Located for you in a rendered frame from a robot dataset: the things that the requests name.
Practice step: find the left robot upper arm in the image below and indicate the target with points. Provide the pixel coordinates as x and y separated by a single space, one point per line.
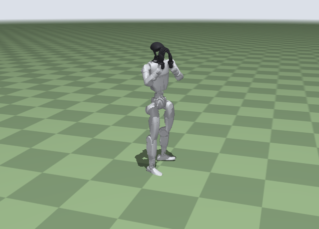
180 77

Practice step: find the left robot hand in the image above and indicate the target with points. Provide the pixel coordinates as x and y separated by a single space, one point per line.
170 62

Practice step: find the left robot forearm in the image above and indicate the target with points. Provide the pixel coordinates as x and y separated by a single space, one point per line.
175 71

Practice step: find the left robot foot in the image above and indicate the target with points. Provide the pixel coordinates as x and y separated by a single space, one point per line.
166 157

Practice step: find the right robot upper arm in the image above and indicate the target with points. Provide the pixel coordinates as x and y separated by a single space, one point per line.
145 72

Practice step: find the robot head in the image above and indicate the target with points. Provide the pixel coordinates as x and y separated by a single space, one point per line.
155 47

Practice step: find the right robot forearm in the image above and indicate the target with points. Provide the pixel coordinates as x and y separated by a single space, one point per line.
154 75

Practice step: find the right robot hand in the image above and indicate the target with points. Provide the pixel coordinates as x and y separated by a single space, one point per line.
161 56

